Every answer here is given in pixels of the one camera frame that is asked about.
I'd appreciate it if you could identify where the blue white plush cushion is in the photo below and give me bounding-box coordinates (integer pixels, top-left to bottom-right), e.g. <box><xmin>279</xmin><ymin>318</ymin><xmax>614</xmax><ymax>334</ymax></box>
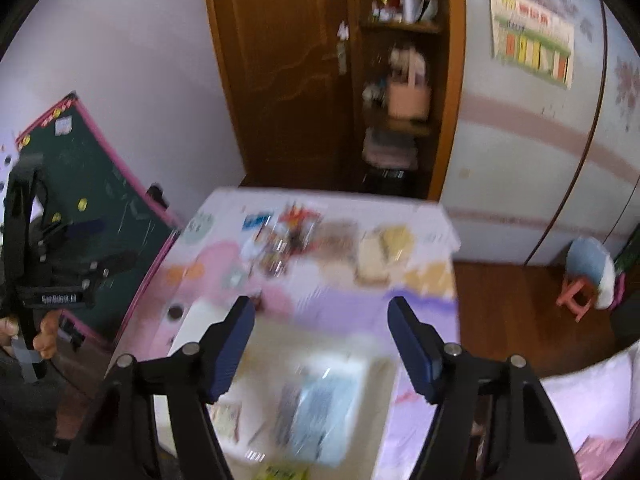
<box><xmin>566</xmin><ymin>237</ymin><xmax>618</xmax><ymax>310</ymax></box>

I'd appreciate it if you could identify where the small beige snack packet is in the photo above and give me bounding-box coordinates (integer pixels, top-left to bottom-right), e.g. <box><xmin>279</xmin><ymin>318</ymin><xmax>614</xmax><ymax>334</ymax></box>
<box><xmin>207</xmin><ymin>402</ymin><xmax>243</xmax><ymax>444</ymax></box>

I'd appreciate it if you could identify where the pale blue wardrobe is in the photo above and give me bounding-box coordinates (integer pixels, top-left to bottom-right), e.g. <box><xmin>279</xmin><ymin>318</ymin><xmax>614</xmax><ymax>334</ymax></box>
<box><xmin>440</xmin><ymin>0</ymin><xmax>640</xmax><ymax>268</ymax></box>

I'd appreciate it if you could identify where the wooden corner shelf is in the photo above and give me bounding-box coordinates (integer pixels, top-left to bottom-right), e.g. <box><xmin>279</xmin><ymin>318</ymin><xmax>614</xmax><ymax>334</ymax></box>
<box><xmin>345</xmin><ymin>0</ymin><xmax>467</xmax><ymax>201</ymax></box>

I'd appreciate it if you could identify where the brown snack packet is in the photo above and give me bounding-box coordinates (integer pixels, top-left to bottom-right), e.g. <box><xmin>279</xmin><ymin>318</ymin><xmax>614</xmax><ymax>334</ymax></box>
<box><xmin>315</xmin><ymin>220</ymin><xmax>359</xmax><ymax>262</ymax></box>

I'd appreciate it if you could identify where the pale yellow snack packet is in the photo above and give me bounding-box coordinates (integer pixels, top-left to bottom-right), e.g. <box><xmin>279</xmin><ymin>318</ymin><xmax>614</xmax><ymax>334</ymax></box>
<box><xmin>356</xmin><ymin>225</ymin><xmax>417</xmax><ymax>287</ymax></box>

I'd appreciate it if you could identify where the pink bed blanket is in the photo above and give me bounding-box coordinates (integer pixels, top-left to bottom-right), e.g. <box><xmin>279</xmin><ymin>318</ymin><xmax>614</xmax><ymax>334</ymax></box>
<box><xmin>542</xmin><ymin>341</ymin><xmax>640</xmax><ymax>480</ymax></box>

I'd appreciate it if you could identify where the stack of folded towels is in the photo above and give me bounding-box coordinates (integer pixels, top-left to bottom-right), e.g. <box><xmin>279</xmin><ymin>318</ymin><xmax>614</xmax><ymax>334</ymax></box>
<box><xmin>362</xmin><ymin>129</ymin><xmax>419</xmax><ymax>168</ymax></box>

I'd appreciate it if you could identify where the pink stool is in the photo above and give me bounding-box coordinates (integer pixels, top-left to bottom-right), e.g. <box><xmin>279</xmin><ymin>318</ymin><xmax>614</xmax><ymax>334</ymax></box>
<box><xmin>556</xmin><ymin>280</ymin><xmax>596</xmax><ymax>322</ymax></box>

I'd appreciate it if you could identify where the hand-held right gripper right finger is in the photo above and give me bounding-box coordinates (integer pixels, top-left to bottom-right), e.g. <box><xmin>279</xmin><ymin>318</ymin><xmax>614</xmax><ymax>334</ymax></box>
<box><xmin>387</xmin><ymin>296</ymin><xmax>583</xmax><ymax>480</ymax></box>

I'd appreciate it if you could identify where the yellow green snack packet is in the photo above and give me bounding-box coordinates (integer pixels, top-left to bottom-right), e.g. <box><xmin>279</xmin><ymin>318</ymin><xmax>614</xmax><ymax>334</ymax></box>
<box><xmin>256</xmin><ymin>464</ymin><xmax>311</xmax><ymax>480</ymax></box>

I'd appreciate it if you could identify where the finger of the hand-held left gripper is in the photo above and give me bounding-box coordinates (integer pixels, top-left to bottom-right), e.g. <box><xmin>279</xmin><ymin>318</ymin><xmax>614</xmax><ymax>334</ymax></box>
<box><xmin>75</xmin><ymin>250</ymin><xmax>139</xmax><ymax>281</ymax></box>
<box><xmin>2</xmin><ymin>152</ymin><xmax>47</xmax><ymax>288</ymax></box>

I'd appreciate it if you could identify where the wall poster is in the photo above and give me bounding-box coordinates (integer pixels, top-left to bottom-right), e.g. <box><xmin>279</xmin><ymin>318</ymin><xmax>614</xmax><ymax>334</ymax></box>
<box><xmin>487</xmin><ymin>0</ymin><xmax>576</xmax><ymax>90</ymax></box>

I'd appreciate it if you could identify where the green printed bag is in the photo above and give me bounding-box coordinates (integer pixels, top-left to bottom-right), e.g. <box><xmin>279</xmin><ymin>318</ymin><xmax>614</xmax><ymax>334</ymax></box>
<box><xmin>614</xmin><ymin>239</ymin><xmax>640</xmax><ymax>277</ymax></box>

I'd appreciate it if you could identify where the person's left hand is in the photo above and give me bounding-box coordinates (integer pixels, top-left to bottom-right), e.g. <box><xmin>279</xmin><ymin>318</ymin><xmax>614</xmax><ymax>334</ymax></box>
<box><xmin>31</xmin><ymin>311</ymin><xmax>62</xmax><ymax>362</ymax></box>

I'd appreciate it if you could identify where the white storage box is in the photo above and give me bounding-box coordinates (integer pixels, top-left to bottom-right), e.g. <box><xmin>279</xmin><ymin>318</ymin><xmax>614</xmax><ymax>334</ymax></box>
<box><xmin>169</xmin><ymin>300</ymin><xmax>401</xmax><ymax>471</ymax></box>

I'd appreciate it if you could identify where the clear plastic packet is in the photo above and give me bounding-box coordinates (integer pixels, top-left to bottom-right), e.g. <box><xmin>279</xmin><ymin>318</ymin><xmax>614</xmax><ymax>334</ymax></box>
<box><xmin>272</xmin><ymin>355</ymin><xmax>369</xmax><ymax>466</ymax></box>

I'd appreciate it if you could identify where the pile of mixed snack packets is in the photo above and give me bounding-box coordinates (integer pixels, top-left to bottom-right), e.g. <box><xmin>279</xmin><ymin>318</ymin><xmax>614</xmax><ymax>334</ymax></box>
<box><xmin>240</xmin><ymin>212</ymin><xmax>297</xmax><ymax>279</ymax></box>

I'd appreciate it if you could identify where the green chalkboard with pink frame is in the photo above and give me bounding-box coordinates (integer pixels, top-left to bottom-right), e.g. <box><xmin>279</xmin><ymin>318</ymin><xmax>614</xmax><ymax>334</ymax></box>
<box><xmin>15</xmin><ymin>91</ymin><xmax>186</xmax><ymax>351</ymax></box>

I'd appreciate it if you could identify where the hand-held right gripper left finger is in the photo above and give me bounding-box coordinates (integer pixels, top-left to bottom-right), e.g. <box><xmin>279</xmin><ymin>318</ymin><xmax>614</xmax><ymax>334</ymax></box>
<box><xmin>62</xmin><ymin>296</ymin><xmax>257</xmax><ymax>480</ymax></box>

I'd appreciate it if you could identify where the pink basket with handle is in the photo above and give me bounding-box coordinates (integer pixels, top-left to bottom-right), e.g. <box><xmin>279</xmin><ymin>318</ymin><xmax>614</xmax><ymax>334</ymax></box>
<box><xmin>387</xmin><ymin>67</ymin><xmax>432</xmax><ymax>122</ymax></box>

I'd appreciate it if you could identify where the brown wooden door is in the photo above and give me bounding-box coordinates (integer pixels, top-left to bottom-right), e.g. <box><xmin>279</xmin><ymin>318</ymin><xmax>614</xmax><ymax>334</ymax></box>
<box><xmin>201</xmin><ymin>0</ymin><xmax>361</xmax><ymax>188</ymax></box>

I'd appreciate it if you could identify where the printed cartoon tablecloth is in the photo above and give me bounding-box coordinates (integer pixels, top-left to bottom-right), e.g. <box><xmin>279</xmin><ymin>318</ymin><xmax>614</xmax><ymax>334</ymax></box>
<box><xmin>115</xmin><ymin>187</ymin><xmax>463</xmax><ymax>480</ymax></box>

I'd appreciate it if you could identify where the group of small bottles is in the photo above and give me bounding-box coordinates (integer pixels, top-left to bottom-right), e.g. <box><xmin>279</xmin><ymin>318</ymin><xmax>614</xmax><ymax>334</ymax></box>
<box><xmin>370</xmin><ymin>0</ymin><xmax>403</xmax><ymax>24</ymax></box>

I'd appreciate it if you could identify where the red snack packet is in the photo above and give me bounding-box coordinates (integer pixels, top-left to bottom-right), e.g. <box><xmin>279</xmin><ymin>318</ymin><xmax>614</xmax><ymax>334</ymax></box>
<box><xmin>277</xmin><ymin>202</ymin><xmax>322</xmax><ymax>256</ymax></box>

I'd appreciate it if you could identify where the black suitcase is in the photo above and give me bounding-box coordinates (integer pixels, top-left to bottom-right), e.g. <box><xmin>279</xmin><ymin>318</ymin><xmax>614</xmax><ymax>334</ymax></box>
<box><xmin>362</xmin><ymin>165</ymin><xmax>416</xmax><ymax>197</ymax></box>

